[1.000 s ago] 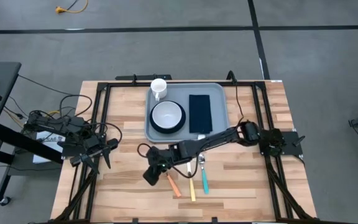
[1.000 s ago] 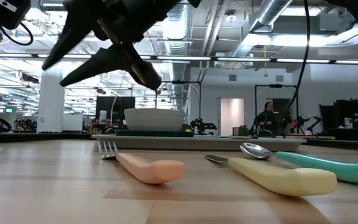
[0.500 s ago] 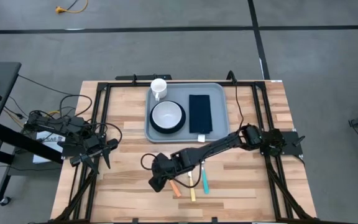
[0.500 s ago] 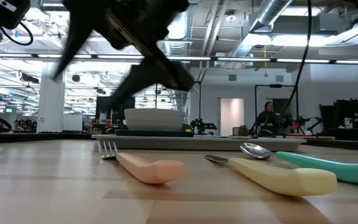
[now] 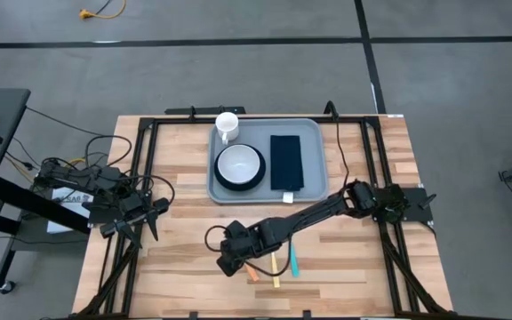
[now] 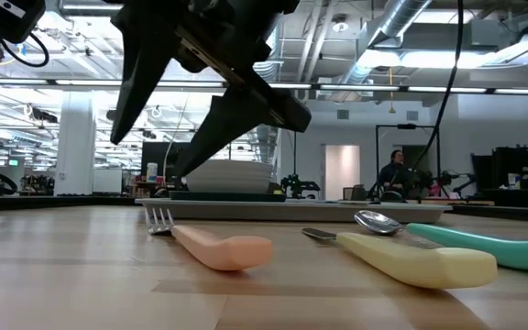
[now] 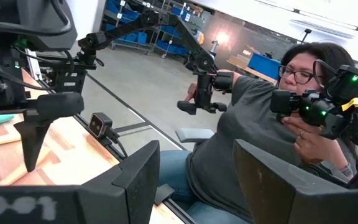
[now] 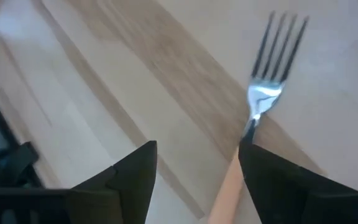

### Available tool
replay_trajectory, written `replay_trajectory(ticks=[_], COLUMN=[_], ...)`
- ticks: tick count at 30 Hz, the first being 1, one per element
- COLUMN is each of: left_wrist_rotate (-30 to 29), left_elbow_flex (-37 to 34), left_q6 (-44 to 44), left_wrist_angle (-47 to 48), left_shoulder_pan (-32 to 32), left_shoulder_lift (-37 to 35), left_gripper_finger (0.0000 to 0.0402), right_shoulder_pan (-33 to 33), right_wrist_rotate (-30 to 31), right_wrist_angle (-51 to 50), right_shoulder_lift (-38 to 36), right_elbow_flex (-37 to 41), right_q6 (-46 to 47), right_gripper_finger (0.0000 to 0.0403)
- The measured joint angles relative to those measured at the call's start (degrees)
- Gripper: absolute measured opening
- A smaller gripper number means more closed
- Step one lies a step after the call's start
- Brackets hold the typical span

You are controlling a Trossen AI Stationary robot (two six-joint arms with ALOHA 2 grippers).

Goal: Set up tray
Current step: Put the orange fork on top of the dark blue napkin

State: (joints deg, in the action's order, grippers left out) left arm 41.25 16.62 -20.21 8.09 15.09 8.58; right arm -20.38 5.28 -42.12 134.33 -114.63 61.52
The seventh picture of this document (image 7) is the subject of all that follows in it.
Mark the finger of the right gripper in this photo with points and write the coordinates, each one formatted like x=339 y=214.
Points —
x=34 y=140

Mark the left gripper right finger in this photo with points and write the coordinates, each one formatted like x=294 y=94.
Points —
x=291 y=199

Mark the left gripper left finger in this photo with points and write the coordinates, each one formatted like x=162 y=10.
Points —
x=104 y=202

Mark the person's wristband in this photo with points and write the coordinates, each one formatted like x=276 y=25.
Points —
x=346 y=170

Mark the person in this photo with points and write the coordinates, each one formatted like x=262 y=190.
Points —
x=228 y=140

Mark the white round pillar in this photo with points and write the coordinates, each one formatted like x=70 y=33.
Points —
x=85 y=15

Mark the yellow tag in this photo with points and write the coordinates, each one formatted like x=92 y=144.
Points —
x=351 y=104

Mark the person's eyeglasses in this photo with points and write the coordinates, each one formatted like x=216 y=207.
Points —
x=301 y=77

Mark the large blue bin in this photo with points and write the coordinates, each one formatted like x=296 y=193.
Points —
x=263 y=67

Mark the metal rack with blue bins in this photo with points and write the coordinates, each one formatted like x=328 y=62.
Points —
x=135 y=37

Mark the cardboard box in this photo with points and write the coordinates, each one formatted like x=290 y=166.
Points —
x=238 y=60

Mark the small black table camera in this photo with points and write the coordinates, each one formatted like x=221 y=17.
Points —
x=99 y=124

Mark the black aluminium table frame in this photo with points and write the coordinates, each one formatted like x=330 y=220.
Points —
x=182 y=214

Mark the silver metal post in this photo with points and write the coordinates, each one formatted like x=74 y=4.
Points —
x=214 y=46

